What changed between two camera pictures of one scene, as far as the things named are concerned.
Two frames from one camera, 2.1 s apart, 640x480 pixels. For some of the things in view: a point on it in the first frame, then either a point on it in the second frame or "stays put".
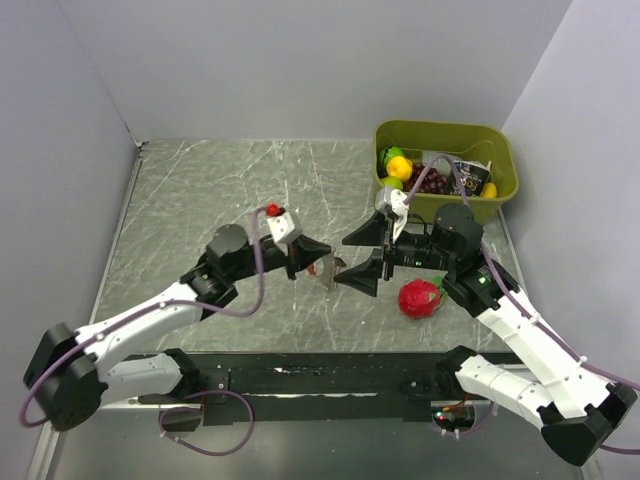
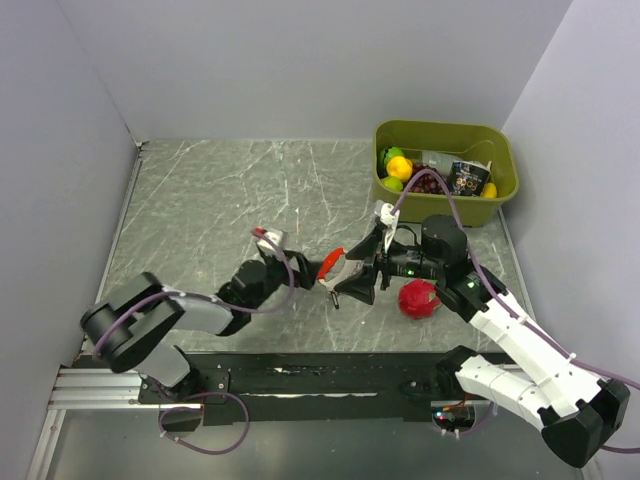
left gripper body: x=273 y=257 → x=280 y=270
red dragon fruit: x=420 y=299 stays put
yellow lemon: x=400 y=167 stays put
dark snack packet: x=474 y=177 stays put
